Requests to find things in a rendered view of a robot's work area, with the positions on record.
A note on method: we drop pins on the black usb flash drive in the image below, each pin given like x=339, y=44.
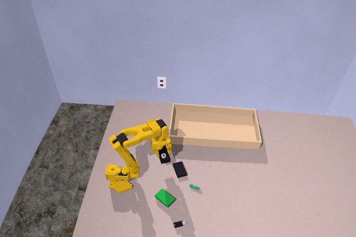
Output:
x=179, y=224

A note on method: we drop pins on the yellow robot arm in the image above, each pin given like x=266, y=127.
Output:
x=153, y=128

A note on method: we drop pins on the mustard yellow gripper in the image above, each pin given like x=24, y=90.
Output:
x=157, y=145

